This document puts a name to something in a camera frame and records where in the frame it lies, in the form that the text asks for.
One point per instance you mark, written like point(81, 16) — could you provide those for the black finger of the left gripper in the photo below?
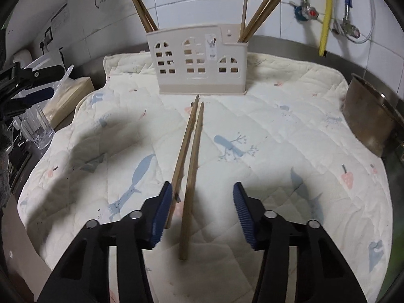
point(42, 76)

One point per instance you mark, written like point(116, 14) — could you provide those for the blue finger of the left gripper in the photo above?
point(35, 97)

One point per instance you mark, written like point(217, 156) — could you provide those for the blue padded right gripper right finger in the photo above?
point(322, 273)

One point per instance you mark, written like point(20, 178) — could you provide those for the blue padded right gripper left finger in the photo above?
point(82, 273)

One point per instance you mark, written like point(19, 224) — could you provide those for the short wooden chopstick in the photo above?
point(264, 10)

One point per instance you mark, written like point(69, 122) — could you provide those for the lone wooden chopstick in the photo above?
point(243, 19)

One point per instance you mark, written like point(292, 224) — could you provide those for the crossing wooden chopstick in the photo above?
point(252, 21)

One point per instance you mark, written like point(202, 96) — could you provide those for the bagged disposable chopsticks pack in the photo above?
point(69, 92)

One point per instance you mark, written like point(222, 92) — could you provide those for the white quilted patterned mat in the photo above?
point(285, 140)

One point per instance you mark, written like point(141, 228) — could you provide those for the beige plastic utensil holder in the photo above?
point(199, 59)

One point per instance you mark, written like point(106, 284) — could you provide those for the steel saucepan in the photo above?
point(374, 121)

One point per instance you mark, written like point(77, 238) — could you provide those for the chrome angle valve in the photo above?
point(344, 27)

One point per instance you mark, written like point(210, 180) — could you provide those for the white thin water tube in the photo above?
point(361, 13)

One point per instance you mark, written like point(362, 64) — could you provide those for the wall power socket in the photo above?
point(48, 36)

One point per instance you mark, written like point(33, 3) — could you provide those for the red handled angle valve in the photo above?
point(304, 12)

